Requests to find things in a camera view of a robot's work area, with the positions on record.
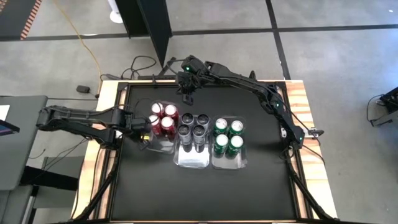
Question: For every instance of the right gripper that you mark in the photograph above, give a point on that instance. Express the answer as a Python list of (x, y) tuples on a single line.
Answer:
[(188, 81)]

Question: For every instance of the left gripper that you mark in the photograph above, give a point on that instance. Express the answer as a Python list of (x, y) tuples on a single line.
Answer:
[(141, 126)]

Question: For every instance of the red Coca-Cola can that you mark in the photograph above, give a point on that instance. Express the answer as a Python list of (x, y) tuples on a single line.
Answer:
[(170, 109), (157, 108), (167, 123), (154, 120)]

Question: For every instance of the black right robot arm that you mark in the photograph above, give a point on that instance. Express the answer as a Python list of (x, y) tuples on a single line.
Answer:
[(258, 90)]

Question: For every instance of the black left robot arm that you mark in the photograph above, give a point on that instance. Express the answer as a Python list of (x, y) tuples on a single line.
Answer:
[(81, 119)]

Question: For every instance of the clear plastic bin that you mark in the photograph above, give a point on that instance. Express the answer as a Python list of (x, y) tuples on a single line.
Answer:
[(228, 161), (192, 160), (164, 146)]

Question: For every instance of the black table clamp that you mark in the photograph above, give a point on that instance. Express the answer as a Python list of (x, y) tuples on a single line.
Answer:
[(253, 75), (153, 79)]

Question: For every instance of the black power adapter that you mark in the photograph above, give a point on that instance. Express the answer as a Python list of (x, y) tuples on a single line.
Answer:
[(83, 89)]

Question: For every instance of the black standing panel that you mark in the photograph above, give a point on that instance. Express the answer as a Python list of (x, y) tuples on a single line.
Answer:
[(149, 25)]

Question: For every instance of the white pole base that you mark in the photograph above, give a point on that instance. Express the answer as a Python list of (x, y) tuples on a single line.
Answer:
[(115, 17)]

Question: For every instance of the grey desk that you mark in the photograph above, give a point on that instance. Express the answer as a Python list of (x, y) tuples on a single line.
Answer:
[(21, 146)]

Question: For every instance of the dark tablet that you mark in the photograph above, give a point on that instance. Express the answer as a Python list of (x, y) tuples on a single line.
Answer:
[(7, 128)]

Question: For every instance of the white paper sheet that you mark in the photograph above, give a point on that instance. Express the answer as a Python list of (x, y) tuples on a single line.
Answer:
[(3, 112)]

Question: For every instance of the black mat orange edge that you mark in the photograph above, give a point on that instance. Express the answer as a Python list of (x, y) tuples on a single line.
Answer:
[(12, 18)]

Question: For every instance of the black equipment stand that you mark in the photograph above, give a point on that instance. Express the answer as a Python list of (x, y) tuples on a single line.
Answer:
[(390, 102)]

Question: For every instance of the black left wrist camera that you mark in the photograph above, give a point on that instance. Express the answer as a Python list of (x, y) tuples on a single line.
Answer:
[(144, 142)]

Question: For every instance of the black frame strut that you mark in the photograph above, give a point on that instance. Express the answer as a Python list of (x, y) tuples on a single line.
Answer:
[(99, 193), (306, 193)]

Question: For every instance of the silver metal bracket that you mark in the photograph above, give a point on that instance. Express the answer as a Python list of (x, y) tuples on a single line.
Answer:
[(314, 132)]

